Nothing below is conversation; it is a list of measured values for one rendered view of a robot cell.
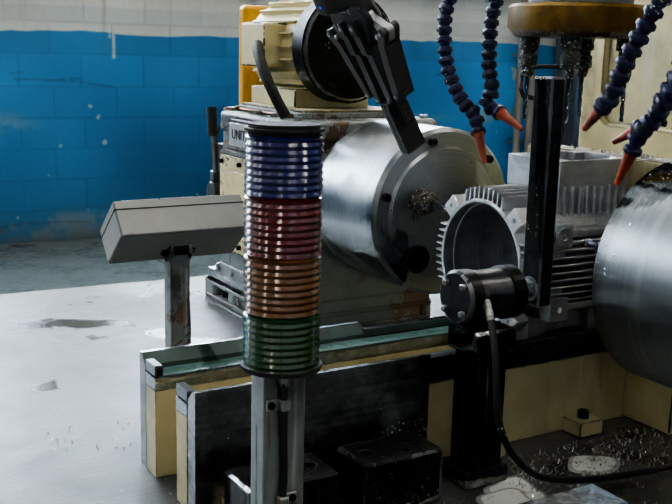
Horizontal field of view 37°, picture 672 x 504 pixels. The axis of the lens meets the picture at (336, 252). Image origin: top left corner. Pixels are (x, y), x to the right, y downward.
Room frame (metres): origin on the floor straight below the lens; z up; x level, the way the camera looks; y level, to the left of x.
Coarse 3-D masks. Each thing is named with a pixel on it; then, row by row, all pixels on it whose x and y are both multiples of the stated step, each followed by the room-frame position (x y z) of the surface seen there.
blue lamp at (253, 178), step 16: (256, 144) 0.72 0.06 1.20; (272, 144) 0.72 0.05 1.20; (288, 144) 0.72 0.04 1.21; (304, 144) 0.72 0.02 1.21; (320, 144) 0.73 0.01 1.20; (256, 160) 0.72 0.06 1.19; (272, 160) 0.72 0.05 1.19; (288, 160) 0.72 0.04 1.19; (304, 160) 0.72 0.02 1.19; (320, 160) 0.73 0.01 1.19; (256, 176) 0.72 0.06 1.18; (272, 176) 0.72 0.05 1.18; (288, 176) 0.72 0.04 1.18; (304, 176) 0.72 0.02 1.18; (320, 176) 0.74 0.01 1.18; (256, 192) 0.72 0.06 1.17; (272, 192) 0.72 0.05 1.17; (288, 192) 0.72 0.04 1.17; (304, 192) 0.72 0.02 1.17; (320, 192) 0.74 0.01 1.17
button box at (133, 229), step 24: (120, 216) 1.18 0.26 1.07; (144, 216) 1.19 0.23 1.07; (168, 216) 1.21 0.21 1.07; (192, 216) 1.22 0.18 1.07; (216, 216) 1.24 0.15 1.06; (240, 216) 1.25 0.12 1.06; (120, 240) 1.17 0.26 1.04; (144, 240) 1.19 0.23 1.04; (168, 240) 1.21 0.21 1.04; (192, 240) 1.23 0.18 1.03; (216, 240) 1.25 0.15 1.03; (240, 240) 1.27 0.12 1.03
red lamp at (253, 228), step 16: (256, 208) 0.72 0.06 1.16; (272, 208) 0.72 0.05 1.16; (288, 208) 0.72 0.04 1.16; (304, 208) 0.72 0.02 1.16; (320, 208) 0.74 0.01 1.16; (256, 224) 0.72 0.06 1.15; (272, 224) 0.72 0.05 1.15; (288, 224) 0.72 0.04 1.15; (304, 224) 0.72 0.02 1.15; (320, 224) 0.74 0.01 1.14; (256, 240) 0.72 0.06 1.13; (272, 240) 0.72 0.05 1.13; (288, 240) 0.72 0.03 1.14; (304, 240) 0.72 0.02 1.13; (320, 240) 0.74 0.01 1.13; (256, 256) 0.72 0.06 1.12; (272, 256) 0.72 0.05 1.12; (288, 256) 0.72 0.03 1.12; (304, 256) 0.72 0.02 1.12
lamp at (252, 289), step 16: (320, 256) 0.74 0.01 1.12; (256, 272) 0.72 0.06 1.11; (272, 272) 0.72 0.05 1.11; (288, 272) 0.72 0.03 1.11; (304, 272) 0.72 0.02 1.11; (256, 288) 0.72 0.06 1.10; (272, 288) 0.72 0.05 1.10; (288, 288) 0.72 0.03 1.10; (304, 288) 0.72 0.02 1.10; (320, 288) 0.74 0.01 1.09; (256, 304) 0.72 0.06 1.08; (272, 304) 0.72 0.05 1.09; (288, 304) 0.72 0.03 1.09; (304, 304) 0.72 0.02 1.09
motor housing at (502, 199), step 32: (480, 192) 1.24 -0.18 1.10; (512, 192) 1.22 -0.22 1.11; (448, 224) 1.29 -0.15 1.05; (480, 224) 1.31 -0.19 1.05; (576, 224) 1.23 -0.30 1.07; (448, 256) 1.30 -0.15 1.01; (480, 256) 1.33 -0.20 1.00; (512, 256) 1.35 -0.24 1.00; (576, 256) 1.19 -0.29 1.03; (576, 288) 1.21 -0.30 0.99; (576, 320) 1.25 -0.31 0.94
